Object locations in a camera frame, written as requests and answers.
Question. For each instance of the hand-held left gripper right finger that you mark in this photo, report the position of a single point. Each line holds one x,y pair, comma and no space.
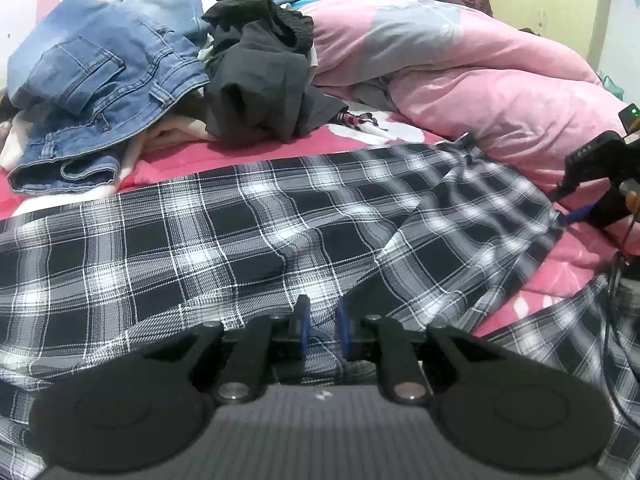
343,330

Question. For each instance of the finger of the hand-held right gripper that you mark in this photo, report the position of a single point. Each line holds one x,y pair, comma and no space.
560,191
577,216

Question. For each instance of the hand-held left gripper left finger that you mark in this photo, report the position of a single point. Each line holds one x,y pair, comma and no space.
302,330

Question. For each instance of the black white plaid shirt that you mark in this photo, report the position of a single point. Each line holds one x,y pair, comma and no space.
250,240

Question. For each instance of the person's right hand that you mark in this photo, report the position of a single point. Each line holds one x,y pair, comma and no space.
634,202

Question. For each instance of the light pink quilt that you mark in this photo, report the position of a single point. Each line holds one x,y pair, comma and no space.
475,85

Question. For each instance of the cream wardrobe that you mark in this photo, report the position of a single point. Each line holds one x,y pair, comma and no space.
560,5

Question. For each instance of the pink floral bed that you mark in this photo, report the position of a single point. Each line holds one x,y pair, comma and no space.
210,155

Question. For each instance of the cream cloth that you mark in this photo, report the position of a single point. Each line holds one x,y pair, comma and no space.
170,132

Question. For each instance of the black garment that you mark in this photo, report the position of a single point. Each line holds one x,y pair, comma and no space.
260,90

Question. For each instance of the light blue cloth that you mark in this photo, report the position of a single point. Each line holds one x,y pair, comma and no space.
292,1

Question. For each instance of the blue denim jeans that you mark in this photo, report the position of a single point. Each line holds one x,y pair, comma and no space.
100,70

